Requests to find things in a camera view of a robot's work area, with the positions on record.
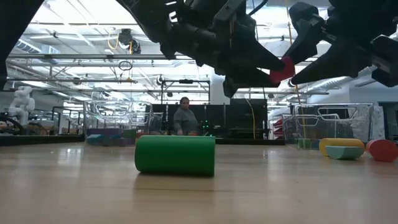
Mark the teal long block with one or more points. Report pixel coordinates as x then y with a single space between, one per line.
130 134

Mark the small green block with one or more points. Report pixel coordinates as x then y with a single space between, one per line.
304 143

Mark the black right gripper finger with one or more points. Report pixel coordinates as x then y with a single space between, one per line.
311 28
348 62

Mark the black panel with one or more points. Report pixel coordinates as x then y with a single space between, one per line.
245 118

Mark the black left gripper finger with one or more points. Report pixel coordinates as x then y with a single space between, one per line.
258 57
248 79

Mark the clear plastic bin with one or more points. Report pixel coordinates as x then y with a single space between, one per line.
360 124
93 109

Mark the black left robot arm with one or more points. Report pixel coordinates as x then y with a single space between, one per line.
149 15

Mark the red long block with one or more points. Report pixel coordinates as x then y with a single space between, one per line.
143 134

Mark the black overhead rig frame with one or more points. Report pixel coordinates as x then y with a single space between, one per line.
186 81

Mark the blue rounded block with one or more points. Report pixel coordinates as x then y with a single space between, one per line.
315 145

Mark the person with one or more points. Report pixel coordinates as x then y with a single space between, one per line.
185 119

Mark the black partition wall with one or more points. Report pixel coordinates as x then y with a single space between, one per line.
217 118

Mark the red stacked bins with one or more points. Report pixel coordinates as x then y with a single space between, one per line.
279 129

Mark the long ceiling light rail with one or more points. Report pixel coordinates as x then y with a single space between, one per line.
62 56

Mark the white robot figure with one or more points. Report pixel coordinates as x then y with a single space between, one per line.
21 102

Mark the red cylinder block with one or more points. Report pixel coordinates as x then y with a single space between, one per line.
384 151

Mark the red rectangular block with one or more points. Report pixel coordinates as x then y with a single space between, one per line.
284 74

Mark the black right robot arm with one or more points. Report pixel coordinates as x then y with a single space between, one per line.
373 7

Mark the silver ventilation duct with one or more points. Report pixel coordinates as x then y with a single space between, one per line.
326 85

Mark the yellow cylinder block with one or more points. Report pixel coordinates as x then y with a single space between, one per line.
342 142

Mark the white column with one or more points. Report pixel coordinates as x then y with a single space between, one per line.
217 96

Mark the teal half-cylinder block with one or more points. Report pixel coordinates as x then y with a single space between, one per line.
345 153

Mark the green cylinder block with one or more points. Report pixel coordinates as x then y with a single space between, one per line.
174 155

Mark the dark blue long block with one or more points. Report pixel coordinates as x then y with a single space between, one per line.
104 132

